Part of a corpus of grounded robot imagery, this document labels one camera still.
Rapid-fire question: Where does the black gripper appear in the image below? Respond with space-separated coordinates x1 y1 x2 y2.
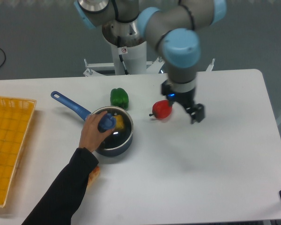
161 80 205 124

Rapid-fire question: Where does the glass lid blue knob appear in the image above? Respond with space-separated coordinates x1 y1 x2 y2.
94 106 133 156

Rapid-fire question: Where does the black sleeved forearm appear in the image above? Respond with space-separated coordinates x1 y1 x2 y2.
23 148 98 225

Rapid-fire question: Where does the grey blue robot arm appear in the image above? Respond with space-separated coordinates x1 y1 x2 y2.
74 0 227 123

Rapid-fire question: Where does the person's bare hand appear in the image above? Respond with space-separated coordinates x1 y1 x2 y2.
78 111 114 152

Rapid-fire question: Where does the red toy bell pepper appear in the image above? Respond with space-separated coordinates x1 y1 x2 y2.
149 99 172 120

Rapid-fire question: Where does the green toy bell pepper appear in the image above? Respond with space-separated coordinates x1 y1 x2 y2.
110 88 129 110

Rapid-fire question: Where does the yellow toy bell pepper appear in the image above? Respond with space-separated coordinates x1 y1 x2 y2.
113 115 126 131

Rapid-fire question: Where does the toy bread loaf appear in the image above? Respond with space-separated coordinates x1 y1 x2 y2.
87 166 100 189

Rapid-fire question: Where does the yellow woven basket tray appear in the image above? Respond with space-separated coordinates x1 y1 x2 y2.
0 96 37 208

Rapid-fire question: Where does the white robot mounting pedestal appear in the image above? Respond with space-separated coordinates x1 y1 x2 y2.
83 18 216 77

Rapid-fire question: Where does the dark saucepan blue handle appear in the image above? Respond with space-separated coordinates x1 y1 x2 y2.
51 90 134 158

